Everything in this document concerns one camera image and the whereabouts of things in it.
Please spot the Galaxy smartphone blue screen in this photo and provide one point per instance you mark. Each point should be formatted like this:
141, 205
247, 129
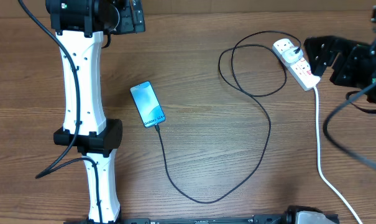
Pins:
147, 104

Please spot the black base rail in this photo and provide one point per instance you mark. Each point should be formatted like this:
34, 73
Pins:
256, 219

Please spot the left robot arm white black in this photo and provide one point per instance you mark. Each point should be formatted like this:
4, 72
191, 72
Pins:
84, 28

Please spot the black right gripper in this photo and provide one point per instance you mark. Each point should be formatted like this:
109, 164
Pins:
328, 51

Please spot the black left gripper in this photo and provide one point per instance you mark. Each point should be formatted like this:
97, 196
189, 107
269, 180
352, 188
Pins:
129, 25

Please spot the white USB charger plug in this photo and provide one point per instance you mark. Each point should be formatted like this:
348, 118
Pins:
292, 55

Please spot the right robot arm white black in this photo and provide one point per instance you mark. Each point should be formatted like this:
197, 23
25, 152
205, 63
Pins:
351, 97

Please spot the white power strip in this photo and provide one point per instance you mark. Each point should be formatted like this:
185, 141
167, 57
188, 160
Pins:
300, 70

